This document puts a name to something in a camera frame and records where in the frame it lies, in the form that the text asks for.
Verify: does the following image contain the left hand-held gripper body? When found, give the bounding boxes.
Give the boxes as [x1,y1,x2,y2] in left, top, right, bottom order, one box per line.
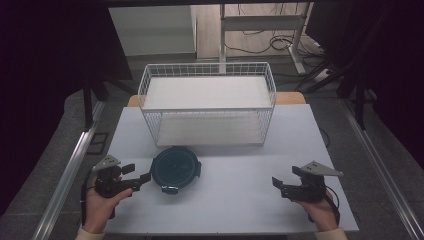
[91,154,141,200]

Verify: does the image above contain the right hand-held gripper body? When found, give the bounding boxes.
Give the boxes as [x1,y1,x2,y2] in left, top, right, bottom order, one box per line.
[280,160,344,204]

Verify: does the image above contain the dark teal round lid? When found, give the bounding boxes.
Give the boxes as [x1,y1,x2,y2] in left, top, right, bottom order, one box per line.
[150,145,203,196]

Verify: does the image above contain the person's left hand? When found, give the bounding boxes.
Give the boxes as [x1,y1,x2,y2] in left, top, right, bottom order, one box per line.
[82,175,134,235]

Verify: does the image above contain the person's right hand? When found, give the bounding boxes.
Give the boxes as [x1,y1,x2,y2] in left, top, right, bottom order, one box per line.
[294,189,340,233]

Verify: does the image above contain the wooden table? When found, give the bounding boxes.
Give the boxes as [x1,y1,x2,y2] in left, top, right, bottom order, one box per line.
[127,91,307,108]

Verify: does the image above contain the black metal stand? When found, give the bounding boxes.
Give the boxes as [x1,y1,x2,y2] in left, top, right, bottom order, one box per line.
[294,49,379,131]
[80,71,138,132]

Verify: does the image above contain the white power strip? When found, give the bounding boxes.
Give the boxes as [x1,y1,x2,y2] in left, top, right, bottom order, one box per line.
[313,67,335,83]

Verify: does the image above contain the white cabinet panel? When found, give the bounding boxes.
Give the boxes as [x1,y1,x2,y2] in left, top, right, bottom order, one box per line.
[107,4,198,58]

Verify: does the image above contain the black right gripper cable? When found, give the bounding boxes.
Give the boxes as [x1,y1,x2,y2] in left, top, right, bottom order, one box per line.
[308,189,341,228]

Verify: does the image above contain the metal floor rail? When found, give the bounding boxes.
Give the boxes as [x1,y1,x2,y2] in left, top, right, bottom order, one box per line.
[339,98,424,240]
[31,99,108,240]

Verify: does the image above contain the black cable beside table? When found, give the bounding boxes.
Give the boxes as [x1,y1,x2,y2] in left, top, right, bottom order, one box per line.
[318,126,331,150]

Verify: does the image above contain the white wire two-tier rack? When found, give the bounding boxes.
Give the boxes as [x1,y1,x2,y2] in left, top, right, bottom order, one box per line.
[137,61,278,148]

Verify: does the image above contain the black floor cables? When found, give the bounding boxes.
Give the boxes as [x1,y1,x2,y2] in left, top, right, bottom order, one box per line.
[223,3,324,58]

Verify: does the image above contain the white desk frame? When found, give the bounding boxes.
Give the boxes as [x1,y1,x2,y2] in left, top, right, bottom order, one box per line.
[218,2,314,76]

